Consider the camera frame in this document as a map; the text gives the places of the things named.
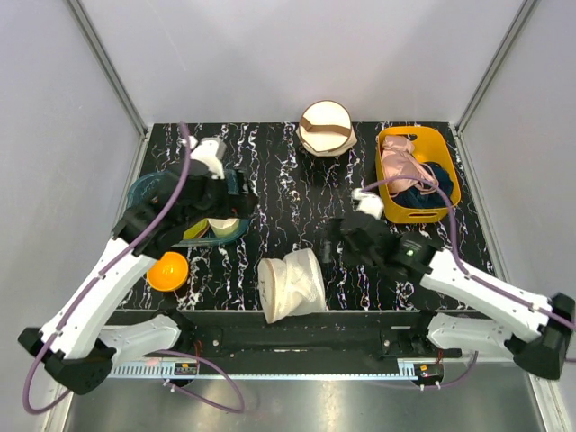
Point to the white mesh laundry bag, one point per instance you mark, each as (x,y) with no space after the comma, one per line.
(292,286)

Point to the cream white cup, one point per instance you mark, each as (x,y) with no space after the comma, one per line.
(223,228)

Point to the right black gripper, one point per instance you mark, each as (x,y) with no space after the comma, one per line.
(332,234)

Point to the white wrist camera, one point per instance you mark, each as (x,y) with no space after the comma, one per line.
(210,152)
(368,203)

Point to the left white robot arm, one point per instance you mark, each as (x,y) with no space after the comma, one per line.
(74,347)

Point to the pink bra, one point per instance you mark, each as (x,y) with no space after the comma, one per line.
(398,161)

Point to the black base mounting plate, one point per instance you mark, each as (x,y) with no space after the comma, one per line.
(400,334)

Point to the yellow orange bowl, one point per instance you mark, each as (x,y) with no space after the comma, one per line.
(169,273)

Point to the yellow plastic basket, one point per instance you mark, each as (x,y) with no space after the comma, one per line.
(429,145)

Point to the dark blue bra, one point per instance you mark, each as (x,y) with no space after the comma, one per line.
(423,196)

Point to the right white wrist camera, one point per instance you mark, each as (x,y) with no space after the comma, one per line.
(368,203)

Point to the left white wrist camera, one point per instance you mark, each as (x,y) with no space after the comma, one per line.
(210,152)

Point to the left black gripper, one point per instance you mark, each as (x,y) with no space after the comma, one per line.
(236,205)

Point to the beige folded laundry bag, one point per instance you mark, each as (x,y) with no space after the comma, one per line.
(326,130)

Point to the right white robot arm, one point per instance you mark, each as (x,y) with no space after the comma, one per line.
(532,330)

